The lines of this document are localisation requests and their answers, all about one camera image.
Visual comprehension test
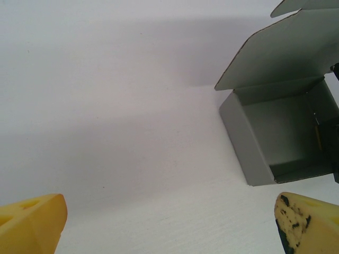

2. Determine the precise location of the grey paper box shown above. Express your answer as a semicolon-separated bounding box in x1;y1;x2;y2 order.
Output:
213;0;339;187

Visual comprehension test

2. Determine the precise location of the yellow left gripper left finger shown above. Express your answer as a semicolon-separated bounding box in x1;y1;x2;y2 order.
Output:
0;193;68;254

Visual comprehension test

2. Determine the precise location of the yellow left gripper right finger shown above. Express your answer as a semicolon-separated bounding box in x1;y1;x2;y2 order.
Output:
274;192;339;254

